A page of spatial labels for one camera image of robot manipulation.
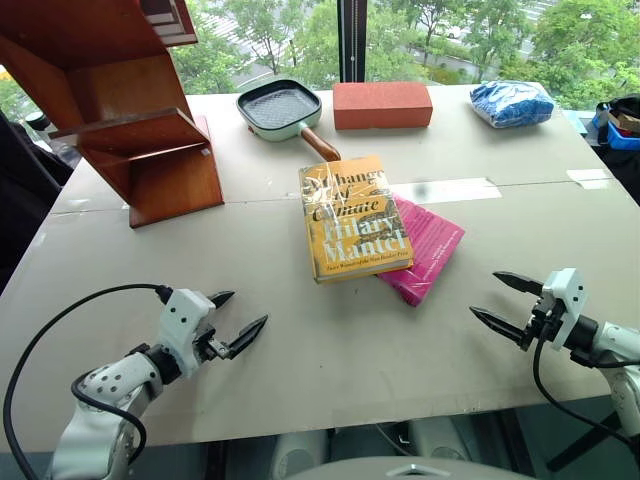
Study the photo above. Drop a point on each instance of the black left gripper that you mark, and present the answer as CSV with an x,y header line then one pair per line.
x,y
212,344

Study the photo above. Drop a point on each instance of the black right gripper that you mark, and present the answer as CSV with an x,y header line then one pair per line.
x,y
542,325

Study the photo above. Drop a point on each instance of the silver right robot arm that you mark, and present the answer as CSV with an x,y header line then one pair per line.
x,y
620,350

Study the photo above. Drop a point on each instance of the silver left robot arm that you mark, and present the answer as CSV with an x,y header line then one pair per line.
x,y
107,400

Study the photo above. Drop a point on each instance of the pink book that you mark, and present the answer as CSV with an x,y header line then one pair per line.
x,y
432,245

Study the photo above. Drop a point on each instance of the yellow hardcover book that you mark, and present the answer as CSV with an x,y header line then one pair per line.
x,y
352,220

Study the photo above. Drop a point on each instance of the wooden shelf stand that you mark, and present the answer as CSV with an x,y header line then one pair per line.
x,y
150,170

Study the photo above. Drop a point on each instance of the long clear tape strip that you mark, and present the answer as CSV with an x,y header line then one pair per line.
x,y
450,190

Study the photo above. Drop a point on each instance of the short clear tape strip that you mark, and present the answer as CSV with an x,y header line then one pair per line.
x,y
590,177

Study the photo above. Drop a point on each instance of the grey rounded shape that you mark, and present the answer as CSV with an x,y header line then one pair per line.
x,y
300,452

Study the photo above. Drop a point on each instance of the black table leg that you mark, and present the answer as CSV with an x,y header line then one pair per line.
x,y
585,442

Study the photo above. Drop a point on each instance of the grey robot torso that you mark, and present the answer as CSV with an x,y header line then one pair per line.
x,y
400,470

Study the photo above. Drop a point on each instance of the blue plastic bag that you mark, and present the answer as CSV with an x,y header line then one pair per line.
x,y
512,104

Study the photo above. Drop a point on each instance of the blue plastic bin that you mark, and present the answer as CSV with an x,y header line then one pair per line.
x,y
625,136

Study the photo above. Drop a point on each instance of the mint green square grill pan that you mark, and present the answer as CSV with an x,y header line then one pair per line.
x,y
280,106

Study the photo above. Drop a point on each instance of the red brick block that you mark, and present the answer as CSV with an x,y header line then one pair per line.
x,y
382,107

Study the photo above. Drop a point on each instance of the dark bulky object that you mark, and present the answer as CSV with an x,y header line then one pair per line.
x,y
25,200

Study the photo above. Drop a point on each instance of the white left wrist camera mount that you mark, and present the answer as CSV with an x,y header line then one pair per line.
x,y
182,320

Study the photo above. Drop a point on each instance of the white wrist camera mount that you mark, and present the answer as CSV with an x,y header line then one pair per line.
x,y
182,320
567,300

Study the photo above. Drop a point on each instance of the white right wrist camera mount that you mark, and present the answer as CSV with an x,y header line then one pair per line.
x,y
567,300

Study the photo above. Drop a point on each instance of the black window frame post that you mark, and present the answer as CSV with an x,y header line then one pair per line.
x,y
352,40

